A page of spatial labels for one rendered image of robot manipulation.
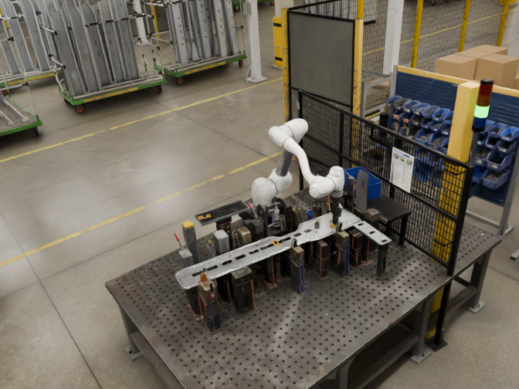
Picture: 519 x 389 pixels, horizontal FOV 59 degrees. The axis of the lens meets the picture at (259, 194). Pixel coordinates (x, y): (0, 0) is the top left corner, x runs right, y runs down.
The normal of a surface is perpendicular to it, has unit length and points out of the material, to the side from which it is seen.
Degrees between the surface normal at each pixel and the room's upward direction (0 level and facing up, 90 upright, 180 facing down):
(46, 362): 0
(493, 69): 90
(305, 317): 0
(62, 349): 0
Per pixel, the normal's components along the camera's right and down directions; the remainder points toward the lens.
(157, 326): -0.06, -0.86
